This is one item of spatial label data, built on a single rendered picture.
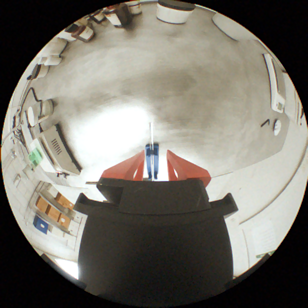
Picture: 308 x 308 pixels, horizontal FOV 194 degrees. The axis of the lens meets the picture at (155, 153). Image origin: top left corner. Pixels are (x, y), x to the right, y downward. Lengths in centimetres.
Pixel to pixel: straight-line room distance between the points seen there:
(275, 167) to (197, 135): 109
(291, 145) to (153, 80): 113
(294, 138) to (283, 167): 30
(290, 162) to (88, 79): 131
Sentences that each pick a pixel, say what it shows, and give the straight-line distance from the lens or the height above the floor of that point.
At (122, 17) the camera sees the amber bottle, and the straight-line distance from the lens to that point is 26.
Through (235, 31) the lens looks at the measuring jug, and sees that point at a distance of 33.
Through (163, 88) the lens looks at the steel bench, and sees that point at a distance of 19.
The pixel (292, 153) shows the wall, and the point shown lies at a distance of 114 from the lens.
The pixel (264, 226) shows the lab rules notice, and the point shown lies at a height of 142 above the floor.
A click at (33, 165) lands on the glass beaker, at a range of 32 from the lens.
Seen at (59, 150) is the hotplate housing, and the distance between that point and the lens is 34.
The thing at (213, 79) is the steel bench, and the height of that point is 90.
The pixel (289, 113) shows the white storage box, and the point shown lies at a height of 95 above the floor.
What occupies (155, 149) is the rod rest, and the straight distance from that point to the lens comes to 21.
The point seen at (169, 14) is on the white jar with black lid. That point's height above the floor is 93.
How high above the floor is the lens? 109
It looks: 55 degrees down
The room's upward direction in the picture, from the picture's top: 177 degrees clockwise
